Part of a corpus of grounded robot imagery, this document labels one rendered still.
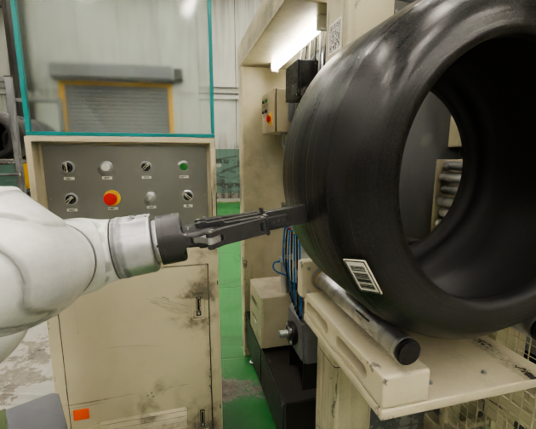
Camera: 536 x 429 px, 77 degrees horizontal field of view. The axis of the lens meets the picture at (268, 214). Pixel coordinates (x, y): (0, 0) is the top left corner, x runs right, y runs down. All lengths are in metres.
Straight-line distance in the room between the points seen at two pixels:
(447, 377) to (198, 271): 0.79
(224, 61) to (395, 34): 9.67
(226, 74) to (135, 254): 9.66
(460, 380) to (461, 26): 0.59
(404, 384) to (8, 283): 0.56
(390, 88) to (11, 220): 0.44
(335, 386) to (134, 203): 0.84
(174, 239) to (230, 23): 10.04
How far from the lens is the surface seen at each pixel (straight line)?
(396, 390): 0.65
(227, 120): 9.89
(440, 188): 1.22
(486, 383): 0.79
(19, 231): 0.35
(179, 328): 1.28
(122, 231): 0.50
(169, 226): 0.50
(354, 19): 0.95
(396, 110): 0.49
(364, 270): 0.50
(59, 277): 0.36
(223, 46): 10.26
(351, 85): 0.50
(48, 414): 0.99
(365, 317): 0.69
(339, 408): 1.15
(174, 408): 1.45
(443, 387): 0.75
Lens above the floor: 1.21
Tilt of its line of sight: 10 degrees down
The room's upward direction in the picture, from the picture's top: straight up
